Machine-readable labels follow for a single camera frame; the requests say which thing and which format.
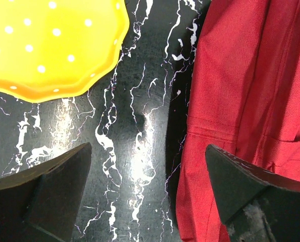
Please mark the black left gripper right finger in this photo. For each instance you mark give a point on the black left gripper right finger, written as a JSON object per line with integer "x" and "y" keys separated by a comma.
{"x": 254, "y": 204}

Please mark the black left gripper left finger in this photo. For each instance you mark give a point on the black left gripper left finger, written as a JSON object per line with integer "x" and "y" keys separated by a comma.
{"x": 42, "y": 202}

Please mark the red backpack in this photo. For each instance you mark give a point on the red backpack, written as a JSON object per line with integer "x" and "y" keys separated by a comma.
{"x": 245, "y": 98}

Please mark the orange dotted plate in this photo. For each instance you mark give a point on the orange dotted plate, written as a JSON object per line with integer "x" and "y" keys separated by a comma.
{"x": 58, "y": 49}

